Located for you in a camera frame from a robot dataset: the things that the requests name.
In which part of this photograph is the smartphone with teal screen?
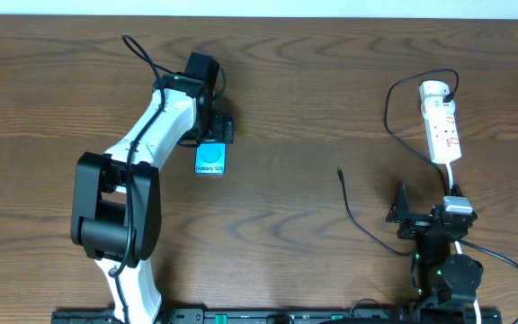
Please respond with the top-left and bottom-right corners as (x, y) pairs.
(194, 143), (227, 175)

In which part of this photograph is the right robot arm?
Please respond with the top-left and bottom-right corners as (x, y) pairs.
(386, 182), (483, 324)

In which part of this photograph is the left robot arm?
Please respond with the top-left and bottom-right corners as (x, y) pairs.
(51, 52), (234, 323)

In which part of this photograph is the white charger plug adapter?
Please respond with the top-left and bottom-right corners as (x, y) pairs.
(419, 80), (456, 119)

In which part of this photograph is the white power strip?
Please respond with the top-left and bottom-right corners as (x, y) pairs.
(421, 96), (461, 165)

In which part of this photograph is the white power strip cord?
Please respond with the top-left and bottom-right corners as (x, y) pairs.
(444, 162), (483, 324)

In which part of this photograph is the black charging cable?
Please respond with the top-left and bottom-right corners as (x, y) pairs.
(336, 68), (460, 257)

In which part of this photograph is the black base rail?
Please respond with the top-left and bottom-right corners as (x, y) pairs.
(50, 307), (503, 324)

